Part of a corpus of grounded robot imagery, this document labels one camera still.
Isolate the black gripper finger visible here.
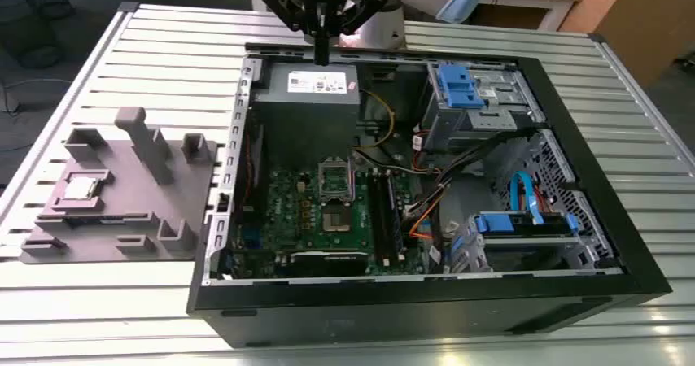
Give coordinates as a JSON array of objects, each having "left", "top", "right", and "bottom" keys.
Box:
[
  {"left": 321, "top": 0, "right": 389, "bottom": 66},
  {"left": 252, "top": 0, "right": 324, "bottom": 66}
]

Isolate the metal socket cover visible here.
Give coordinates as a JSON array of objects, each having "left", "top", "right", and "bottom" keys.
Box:
[{"left": 316, "top": 155, "right": 357, "bottom": 205}]

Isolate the silver CPU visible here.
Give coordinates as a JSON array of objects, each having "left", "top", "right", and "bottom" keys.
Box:
[{"left": 61, "top": 177, "right": 100, "bottom": 201}]

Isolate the CPU socket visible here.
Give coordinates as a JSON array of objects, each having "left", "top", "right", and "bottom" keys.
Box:
[{"left": 318, "top": 203, "right": 354, "bottom": 236}]

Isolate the grey power supply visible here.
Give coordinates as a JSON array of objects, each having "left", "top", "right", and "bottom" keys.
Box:
[{"left": 249, "top": 62, "right": 362, "bottom": 172}]

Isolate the blue drive carrier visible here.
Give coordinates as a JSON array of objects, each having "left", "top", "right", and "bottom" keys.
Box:
[{"left": 437, "top": 64, "right": 487, "bottom": 110}]

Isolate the metal drive cage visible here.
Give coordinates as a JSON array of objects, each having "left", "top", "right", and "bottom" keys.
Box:
[{"left": 421, "top": 59, "right": 547, "bottom": 152}]

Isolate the black mesh bin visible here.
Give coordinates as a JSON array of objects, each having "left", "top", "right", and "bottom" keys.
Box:
[{"left": 0, "top": 0, "right": 64, "bottom": 70}]

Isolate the black RAM slot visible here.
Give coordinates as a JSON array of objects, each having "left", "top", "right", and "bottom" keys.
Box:
[{"left": 369, "top": 168, "right": 388, "bottom": 263}]

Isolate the black RAM stick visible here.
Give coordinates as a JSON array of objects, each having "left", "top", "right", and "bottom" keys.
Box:
[{"left": 382, "top": 169, "right": 405, "bottom": 260}]

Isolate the green motherboard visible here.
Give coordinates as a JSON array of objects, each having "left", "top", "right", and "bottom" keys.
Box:
[{"left": 226, "top": 166, "right": 434, "bottom": 280}]

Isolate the brown wooden cabinet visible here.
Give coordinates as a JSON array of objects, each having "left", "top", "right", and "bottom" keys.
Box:
[{"left": 557, "top": 0, "right": 695, "bottom": 90}]

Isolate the grey plastic parts rack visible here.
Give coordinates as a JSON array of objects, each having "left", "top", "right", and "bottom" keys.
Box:
[{"left": 18, "top": 106, "right": 226, "bottom": 265}]

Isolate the blue disk carrier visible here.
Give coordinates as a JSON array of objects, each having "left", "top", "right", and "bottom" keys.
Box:
[{"left": 474, "top": 213, "right": 579, "bottom": 237}]

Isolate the black graphics card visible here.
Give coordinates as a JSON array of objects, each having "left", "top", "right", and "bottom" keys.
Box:
[{"left": 273, "top": 250, "right": 370, "bottom": 278}]

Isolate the RAM stick with blue label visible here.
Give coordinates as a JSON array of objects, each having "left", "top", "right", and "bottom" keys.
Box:
[{"left": 62, "top": 215, "right": 126, "bottom": 227}]

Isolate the metal disk bay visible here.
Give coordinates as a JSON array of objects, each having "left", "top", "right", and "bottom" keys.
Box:
[{"left": 464, "top": 211, "right": 593, "bottom": 274}]

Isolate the black PC case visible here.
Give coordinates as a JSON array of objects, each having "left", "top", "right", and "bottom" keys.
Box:
[{"left": 185, "top": 42, "right": 675, "bottom": 349}]

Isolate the yellow wire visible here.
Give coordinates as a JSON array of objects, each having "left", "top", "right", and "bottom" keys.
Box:
[{"left": 352, "top": 89, "right": 396, "bottom": 152}]

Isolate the black wire bundle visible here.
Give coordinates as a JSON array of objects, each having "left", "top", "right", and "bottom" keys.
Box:
[{"left": 405, "top": 128, "right": 540, "bottom": 220}]

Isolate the blue data wire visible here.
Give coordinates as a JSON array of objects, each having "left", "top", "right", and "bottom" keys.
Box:
[{"left": 508, "top": 171, "right": 545, "bottom": 226}]

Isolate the orange wire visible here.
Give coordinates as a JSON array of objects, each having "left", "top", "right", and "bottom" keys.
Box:
[{"left": 406, "top": 205, "right": 436, "bottom": 242}]

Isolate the pale blue plastic bracket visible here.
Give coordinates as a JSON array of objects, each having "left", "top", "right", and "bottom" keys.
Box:
[{"left": 441, "top": 225, "right": 473, "bottom": 276}]

